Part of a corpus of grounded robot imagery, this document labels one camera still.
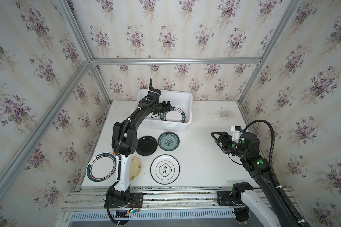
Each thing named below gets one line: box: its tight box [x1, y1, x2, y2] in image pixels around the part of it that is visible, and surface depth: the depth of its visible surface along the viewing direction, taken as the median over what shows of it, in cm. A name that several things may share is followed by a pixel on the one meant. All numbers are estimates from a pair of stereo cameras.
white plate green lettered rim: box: [159, 106, 187, 123], surface depth 110 cm
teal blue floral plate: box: [157, 131, 180, 152], surface depth 97 cm
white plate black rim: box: [150, 154, 181, 185], surface depth 85 cm
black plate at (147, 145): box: [135, 135, 158, 157], surface depth 95 cm
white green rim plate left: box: [86, 151, 117, 183], surface depth 84 cm
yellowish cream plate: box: [129, 155, 142, 182], surface depth 85 cm
